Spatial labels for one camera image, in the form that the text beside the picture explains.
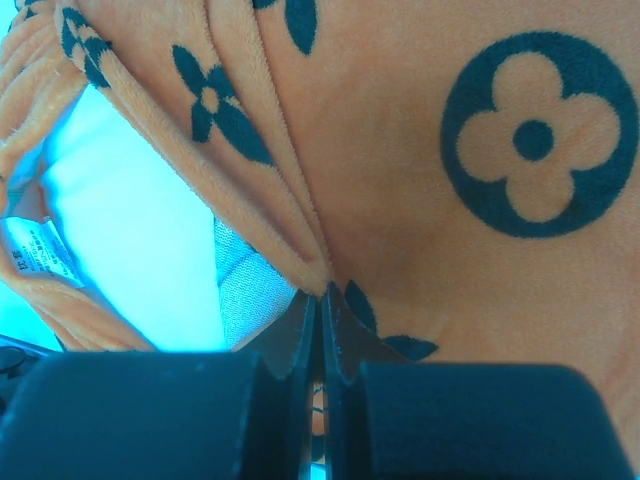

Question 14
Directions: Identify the orange patterned pillowcase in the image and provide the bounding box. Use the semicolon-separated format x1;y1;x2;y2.
1;1;639;465

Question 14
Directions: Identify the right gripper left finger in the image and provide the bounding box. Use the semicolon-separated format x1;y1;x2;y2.
1;293;317;479

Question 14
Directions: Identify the white pillow insert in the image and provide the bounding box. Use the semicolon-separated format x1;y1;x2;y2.
41;87;225;351

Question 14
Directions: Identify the white care label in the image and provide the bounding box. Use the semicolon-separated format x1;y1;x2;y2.
1;217;85;288

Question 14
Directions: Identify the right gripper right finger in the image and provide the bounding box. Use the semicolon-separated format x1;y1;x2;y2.
321;285;634;479

